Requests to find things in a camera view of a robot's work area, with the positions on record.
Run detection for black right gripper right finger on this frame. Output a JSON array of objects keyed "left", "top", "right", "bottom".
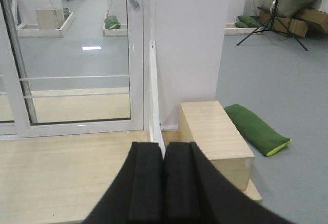
[{"left": 163, "top": 142, "right": 290, "bottom": 223}]

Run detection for green sandbags by wall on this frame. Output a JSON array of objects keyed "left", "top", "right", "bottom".
[{"left": 235, "top": 15, "right": 260, "bottom": 28}]

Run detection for black tripod stand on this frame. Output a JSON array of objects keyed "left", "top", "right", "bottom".
[{"left": 237, "top": 0, "right": 308, "bottom": 51}]

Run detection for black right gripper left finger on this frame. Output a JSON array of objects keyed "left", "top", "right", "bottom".
[{"left": 83, "top": 142, "right": 163, "bottom": 223}]

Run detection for light wooden box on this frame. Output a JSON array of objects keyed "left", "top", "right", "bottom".
[{"left": 178, "top": 100, "right": 255, "bottom": 191}]

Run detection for brown cardboard boxes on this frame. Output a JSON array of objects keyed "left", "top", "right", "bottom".
[{"left": 273, "top": 8, "right": 327, "bottom": 37}]

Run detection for green sandbag on floor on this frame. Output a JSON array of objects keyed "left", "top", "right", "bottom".
[{"left": 224, "top": 104, "right": 292, "bottom": 157}]

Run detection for white framed transparent sliding door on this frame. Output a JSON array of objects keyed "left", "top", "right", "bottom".
[{"left": 1, "top": 0, "right": 145, "bottom": 138}]

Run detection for green sandbag behind door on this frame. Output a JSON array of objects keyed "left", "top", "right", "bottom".
[{"left": 104, "top": 15, "right": 121, "bottom": 30}]

